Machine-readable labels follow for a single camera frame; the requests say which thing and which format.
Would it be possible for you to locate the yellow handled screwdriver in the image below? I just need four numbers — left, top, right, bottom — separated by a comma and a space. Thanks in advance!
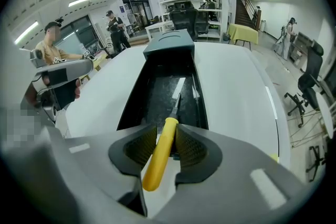
141, 93, 182, 192

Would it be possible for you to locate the round white side table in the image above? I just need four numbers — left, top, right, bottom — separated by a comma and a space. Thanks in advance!
288, 91, 336, 149

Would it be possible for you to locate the white desk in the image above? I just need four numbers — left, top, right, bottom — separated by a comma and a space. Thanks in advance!
145, 20, 174, 41

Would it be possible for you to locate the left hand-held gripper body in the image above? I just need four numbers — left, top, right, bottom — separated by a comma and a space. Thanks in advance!
23, 68, 78, 124

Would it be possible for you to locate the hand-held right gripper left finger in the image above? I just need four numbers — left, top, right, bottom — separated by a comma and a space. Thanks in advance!
62, 123, 158, 218

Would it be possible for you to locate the black office chair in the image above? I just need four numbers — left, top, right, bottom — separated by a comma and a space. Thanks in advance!
285, 39, 325, 128
169, 2, 210, 41

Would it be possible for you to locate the person's left hand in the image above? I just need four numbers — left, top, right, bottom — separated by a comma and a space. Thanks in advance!
74, 77, 81, 100

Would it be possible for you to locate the long ceiling light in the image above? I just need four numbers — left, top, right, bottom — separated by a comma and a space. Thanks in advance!
68, 0, 102, 7
14, 20, 39, 45

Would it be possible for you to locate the dark staircase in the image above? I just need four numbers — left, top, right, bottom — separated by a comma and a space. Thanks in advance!
235, 0, 267, 32

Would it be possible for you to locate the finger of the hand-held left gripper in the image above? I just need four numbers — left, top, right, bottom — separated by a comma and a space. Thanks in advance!
35, 59, 95, 80

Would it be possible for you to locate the round wooden table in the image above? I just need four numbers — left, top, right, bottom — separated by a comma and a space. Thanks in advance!
90, 52, 111, 72

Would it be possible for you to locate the white shelving unit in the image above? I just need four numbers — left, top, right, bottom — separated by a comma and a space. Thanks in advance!
156, 0, 223, 40

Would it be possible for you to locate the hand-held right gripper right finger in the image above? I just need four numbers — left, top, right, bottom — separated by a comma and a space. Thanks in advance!
146, 123, 312, 224

